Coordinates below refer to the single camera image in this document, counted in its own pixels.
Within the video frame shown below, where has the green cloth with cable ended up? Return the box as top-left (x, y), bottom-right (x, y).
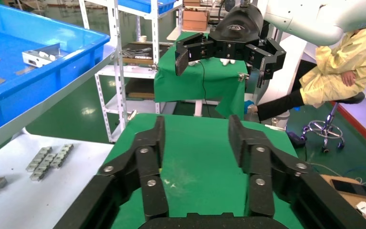
top-left (153, 31), bottom-right (248, 120)

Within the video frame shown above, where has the grey metal bracket part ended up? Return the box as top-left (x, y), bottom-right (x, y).
top-left (22, 43), bottom-right (61, 69)

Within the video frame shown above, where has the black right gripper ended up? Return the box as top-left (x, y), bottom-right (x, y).
top-left (175, 3), bottom-right (287, 89)

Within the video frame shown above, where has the black smartphone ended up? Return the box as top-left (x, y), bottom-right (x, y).
top-left (329, 179), bottom-right (366, 199)

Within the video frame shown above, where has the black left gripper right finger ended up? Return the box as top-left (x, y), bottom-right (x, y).
top-left (229, 115), bottom-right (310, 218)

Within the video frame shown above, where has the small blue plastic bin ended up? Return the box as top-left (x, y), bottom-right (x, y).
top-left (118, 0), bottom-right (177, 15)

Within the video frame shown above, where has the brown wooden side table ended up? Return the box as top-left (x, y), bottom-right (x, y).
top-left (320, 174), bottom-right (366, 229)

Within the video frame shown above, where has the segmented grey metal strip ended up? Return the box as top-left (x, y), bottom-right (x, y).
top-left (30, 154), bottom-right (58, 182)
top-left (26, 146), bottom-right (52, 173)
top-left (50, 144), bottom-right (74, 169)

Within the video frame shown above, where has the large blue plastic bin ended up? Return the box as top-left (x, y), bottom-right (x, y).
top-left (0, 0), bottom-right (111, 140)

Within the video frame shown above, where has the black stool with chrome base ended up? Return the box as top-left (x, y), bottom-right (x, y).
top-left (301, 92), bottom-right (366, 154)

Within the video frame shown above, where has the person in yellow coat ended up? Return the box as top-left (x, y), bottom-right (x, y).
top-left (244, 27), bottom-right (366, 122)

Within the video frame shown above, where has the brown cardboard box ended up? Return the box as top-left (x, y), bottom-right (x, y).
top-left (182, 9), bottom-right (210, 31)

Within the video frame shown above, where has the black power adapter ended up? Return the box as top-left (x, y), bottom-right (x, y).
top-left (286, 131), bottom-right (307, 148)

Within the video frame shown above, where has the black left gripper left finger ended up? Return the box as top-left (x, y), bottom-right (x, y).
top-left (98, 116), bottom-right (170, 222)

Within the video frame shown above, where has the thin black cable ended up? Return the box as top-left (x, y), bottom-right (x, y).
top-left (199, 60), bottom-right (212, 117)

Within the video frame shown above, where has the pile of metal tools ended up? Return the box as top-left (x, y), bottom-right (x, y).
top-left (121, 47), bottom-right (153, 61)

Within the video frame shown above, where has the white perforated shelving unit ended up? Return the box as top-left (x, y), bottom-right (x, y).
top-left (78, 0), bottom-right (183, 143)

